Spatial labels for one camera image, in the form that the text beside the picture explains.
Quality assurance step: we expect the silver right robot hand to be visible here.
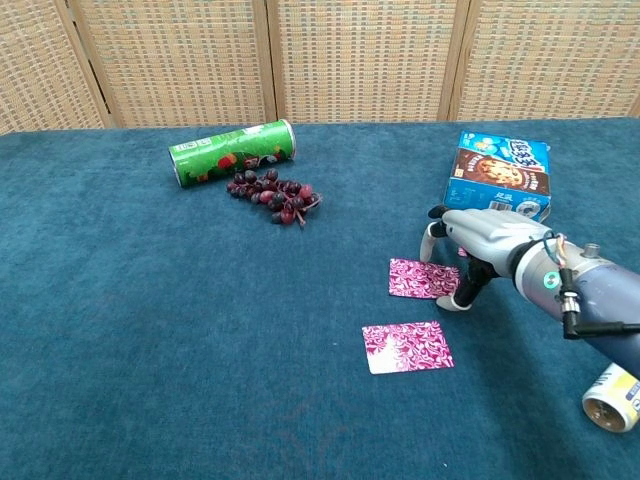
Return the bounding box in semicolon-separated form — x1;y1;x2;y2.
418;203;554;312

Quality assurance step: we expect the blue cookie box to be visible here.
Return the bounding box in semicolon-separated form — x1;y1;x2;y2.
442;130;553;224

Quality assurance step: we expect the bunch of red grapes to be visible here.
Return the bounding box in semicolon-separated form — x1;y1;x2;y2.
226;168;324;231

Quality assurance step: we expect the woven bamboo folding screen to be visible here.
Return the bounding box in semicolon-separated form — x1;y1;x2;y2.
0;0;640;135

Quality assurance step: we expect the green chip can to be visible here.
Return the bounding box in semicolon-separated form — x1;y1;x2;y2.
168;118;298;190

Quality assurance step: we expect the blue felt table cover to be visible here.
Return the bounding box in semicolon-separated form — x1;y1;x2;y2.
0;117;640;480

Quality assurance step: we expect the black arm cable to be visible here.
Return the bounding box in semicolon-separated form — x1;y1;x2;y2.
554;267;640;341

